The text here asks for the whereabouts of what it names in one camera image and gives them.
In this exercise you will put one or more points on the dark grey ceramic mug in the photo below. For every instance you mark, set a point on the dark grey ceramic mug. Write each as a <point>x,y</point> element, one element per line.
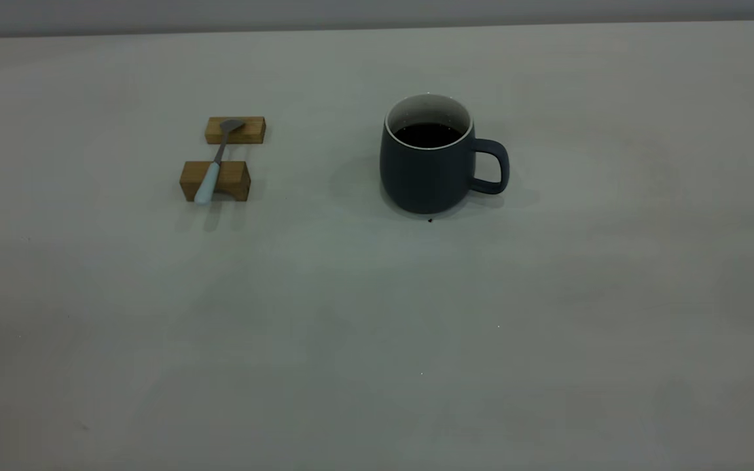
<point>423,183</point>

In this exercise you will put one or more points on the arched wooden block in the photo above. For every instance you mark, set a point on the arched wooden block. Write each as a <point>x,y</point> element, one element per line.
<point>236,180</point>

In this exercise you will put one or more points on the flat wooden block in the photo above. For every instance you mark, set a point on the flat wooden block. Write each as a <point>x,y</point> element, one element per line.
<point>252,131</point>

